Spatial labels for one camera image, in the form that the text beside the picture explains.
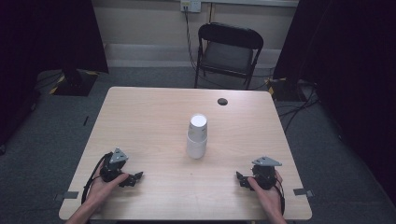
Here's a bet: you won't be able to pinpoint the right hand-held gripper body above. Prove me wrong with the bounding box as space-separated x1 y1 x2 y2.
250 156 283 191

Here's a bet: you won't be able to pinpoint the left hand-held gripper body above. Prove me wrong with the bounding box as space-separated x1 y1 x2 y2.
99 147 129 184

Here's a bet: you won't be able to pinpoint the person's left hand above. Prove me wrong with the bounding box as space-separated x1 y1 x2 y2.
86 163 130 207

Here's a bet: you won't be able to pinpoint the person's right hand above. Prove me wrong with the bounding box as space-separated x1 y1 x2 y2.
247 170 285 219

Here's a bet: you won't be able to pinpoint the grey tape tab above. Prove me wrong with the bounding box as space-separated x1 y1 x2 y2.
292 188 315 199
54 190 80 203

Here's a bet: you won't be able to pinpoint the black stand base yellow tape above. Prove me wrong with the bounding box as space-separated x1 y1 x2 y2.
48 68 100 97
264 76 307 103

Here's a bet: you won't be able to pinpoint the black folding chair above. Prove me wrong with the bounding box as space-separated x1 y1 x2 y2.
193 21 265 91

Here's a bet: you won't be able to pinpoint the black curtain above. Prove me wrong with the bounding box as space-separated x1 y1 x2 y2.
0 0 110 147
273 0 396 206

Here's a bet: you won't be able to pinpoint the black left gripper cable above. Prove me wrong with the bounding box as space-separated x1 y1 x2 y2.
80 151 114 205

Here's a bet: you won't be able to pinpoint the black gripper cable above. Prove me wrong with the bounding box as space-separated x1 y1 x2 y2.
80 151 114 205
273 177 287 217

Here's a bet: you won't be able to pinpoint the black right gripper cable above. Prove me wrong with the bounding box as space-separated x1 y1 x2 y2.
273 177 287 217

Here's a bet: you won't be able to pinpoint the black floor cables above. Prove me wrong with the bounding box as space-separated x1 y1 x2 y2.
275 81 321 133

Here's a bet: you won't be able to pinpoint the black wall socket cable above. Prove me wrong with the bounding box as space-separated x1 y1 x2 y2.
184 5 200 73

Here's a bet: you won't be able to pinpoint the white wall socket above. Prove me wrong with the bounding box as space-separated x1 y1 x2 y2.
179 0 203 14

